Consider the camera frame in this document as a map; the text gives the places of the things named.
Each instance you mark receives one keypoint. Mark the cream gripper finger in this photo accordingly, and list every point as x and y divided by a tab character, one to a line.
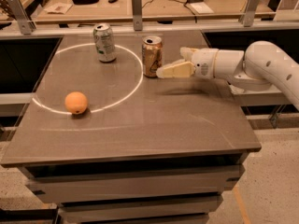
176	70
186	55

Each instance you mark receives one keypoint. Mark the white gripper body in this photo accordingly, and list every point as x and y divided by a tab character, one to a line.
204	62

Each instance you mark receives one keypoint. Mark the orange soda can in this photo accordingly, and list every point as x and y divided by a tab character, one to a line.
151	55

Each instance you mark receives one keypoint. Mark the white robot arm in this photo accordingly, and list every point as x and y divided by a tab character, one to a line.
260	66

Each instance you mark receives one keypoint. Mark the green and white soda can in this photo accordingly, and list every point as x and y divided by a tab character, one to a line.
104	42

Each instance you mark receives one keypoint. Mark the white paper sheet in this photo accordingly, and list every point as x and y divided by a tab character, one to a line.
201	8

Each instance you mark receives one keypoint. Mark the orange fruit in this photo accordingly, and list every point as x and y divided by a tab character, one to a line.
76	102

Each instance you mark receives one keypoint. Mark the black object on back table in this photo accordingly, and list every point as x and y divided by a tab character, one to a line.
84	2

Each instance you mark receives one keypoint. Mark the grey table base drawers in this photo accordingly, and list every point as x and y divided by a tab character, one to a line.
160	191

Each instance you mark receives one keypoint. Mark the paper packet on back table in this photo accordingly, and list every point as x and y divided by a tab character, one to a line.
58	8

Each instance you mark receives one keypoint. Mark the white tape circle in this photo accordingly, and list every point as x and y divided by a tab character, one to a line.
77	68

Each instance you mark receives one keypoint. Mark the metal bracket right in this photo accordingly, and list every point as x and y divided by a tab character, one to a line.
248	12

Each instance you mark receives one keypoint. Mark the metal bracket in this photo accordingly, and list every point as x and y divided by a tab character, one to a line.
248	12
15	9
137	14

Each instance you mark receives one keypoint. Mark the metal bracket middle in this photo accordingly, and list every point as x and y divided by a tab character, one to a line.
137	14

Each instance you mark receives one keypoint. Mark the metal bracket left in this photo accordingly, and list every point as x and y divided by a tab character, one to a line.
15	9

